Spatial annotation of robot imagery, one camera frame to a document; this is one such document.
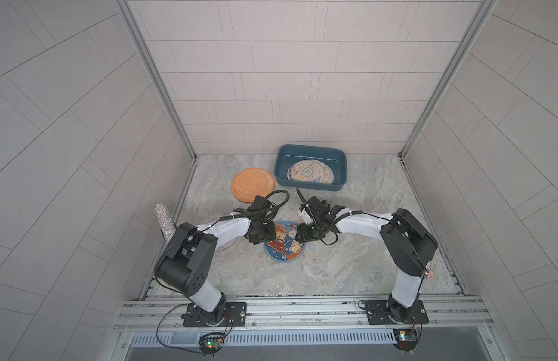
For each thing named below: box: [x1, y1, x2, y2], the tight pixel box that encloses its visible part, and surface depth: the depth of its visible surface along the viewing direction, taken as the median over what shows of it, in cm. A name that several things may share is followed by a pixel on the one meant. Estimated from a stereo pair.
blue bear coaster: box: [263, 219, 307, 263], surface depth 87 cm
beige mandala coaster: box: [286, 158, 335, 185], surface depth 110 cm
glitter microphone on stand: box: [154, 203, 176, 243], surface depth 72 cm
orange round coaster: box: [230, 167, 276, 204], surface depth 107 cm
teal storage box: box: [273, 144, 348, 192], surface depth 111 cm
